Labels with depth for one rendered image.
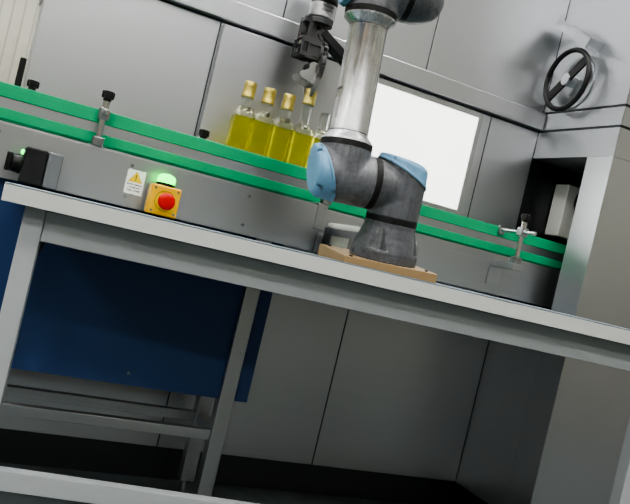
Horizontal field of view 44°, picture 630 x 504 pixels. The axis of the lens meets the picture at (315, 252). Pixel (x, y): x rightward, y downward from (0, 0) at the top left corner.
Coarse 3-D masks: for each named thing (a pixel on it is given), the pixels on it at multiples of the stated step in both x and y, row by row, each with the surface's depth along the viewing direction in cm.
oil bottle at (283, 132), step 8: (280, 120) 212; (288, 120) 213; (280, 128) 211; (288, 128) 212; (272, 136) 212; (280, 136) 211; (288, 136) 212; (272, 144) 211; (280, 144) 212; (288, 144) 212; (272, 152) 211; (280, 152) 212; (288, 152) 213; (280, 160) 212
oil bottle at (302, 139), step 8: (296, 128) 214; (304, 128) 214; (296, 136) 213; (304, 136) 214; (312, 136) 215; (296, 144) 213; (304, 144) 214; (296, 152) 214; (304, 152) 214; (288, 160) 213; (296, 160) 214; (304, 160) 215
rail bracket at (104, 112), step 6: (102, 96) 181; (108, 96) 180; (114, 96) 182; (108, 102) 181; (102, 108) 180; (108, 108) 181; (102, 114) 180; (108, 114) 176; (102, 120) 181; (102, 126) 181; (96, 132) 181; (102, 132) 181; (96, 138) 180; (102, 138) 181; (90, 144) 180; (96, 144) 180; (102, 144) 181
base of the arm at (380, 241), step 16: (368, 224) 170; (384, 224) 168; (400, 224) 168; (416, 224) 172; (368, 240) 168; (384, 240) 167; (400, 240) 168; (368, 256) 167; (384, 256) 166; (400, 256) 167; (416, 256) 173
